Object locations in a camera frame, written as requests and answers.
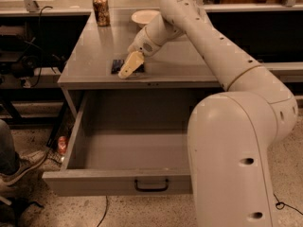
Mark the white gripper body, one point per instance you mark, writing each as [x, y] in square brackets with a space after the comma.
[141, 43]

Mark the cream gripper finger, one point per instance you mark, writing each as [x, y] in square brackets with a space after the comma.
[133, 61]

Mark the dark blue rxbar wrapper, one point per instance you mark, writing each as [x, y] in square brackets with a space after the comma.
[117, 64]

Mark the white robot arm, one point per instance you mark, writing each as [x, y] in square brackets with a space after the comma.
[228, 134]

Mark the open grey top drawer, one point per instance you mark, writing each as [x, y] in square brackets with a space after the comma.
[125, 135]

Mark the white ceramic bowl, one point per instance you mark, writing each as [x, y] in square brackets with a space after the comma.
[143, 17]

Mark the brown soda can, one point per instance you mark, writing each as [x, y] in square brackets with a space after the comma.
[101, 10]

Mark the red can on floor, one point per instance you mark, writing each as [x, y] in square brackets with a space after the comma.
[62, 145]

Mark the dark machinery on left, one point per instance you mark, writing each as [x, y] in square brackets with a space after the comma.
[20, 55]

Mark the grey sneaker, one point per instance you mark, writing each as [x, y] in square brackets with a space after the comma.
[26, 163]

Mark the blue jeans leg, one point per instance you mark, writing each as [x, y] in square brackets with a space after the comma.
[9, 159]

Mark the black drawer handle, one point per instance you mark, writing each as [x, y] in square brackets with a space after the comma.
[151, 186]

